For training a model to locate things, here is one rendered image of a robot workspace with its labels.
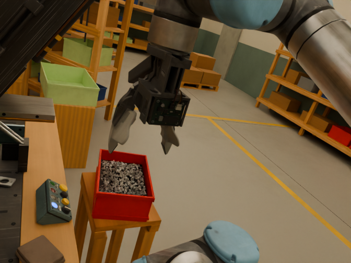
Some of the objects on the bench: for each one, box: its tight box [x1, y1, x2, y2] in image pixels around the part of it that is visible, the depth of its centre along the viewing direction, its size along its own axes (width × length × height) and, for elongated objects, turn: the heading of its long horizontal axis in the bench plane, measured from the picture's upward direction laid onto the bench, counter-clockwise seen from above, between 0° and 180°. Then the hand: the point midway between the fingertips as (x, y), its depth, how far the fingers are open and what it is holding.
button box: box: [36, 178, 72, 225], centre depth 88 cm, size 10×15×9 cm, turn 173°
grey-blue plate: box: [0, 124, 25, 160], centre depth 101 cm, size 10×2×14 cm, turn 83°
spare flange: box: [0, 176, 16, 187], centre depth 92 cm, size 6×4×1 cm
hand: (138, 148), depth 54 cm, fingers open, 11 cm apart
